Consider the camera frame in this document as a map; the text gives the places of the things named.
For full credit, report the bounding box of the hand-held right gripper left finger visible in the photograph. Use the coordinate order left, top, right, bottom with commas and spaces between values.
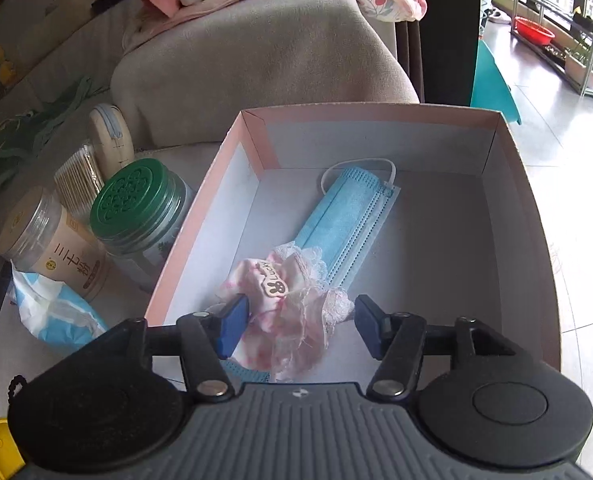
141, 296, 252, 404

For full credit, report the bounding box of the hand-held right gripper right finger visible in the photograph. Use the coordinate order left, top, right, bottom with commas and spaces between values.
354, 294, 477, 401

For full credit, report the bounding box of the pink lace scrunchie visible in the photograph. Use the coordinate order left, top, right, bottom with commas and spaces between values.
211, 241, 355, 383

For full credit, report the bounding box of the pink cardboard box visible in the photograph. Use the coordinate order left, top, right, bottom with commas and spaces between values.
144, 104, 562, 386

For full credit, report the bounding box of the beige zip pouch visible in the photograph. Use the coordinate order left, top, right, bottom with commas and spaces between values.
87, 103, 136, 181

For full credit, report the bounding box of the blue face mask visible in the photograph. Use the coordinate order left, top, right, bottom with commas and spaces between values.
226, 160, 402, 383

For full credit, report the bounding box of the green lid glass jar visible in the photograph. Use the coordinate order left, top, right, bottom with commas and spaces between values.
89, 158, 194, 293

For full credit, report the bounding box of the blue white tissue pack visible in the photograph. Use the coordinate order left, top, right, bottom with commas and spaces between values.
10, 265, 108, 348

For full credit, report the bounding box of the clear plastic jar beige label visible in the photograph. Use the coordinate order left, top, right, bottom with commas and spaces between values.
0, 186, 112, 303

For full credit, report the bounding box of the clear cotton swab box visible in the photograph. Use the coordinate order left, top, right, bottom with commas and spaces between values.
54, 142, 106, 211

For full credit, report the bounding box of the beige sofa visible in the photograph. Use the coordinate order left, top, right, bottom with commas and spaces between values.
0, 0, 420, 281

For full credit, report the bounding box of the teal plastic object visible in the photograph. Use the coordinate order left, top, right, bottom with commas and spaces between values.
471, 39, 523, 125

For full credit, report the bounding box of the green cloth strip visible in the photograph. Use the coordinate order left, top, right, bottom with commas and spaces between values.
0, 76, 107, 186

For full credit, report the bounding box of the dark curtain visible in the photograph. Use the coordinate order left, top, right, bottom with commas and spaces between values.
394, 0, 482, 107

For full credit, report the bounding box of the green potted plant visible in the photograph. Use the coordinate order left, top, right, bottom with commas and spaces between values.
564, 35, 593, 92

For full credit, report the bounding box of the red plastic basin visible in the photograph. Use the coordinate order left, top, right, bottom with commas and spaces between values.
514, 16, 556, 46

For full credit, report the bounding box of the small yellow toy figure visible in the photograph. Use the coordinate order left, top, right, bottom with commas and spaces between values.
0, 42, 17, 86

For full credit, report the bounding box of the black beaded cord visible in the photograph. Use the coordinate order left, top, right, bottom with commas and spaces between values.
6, 374, 30, 403

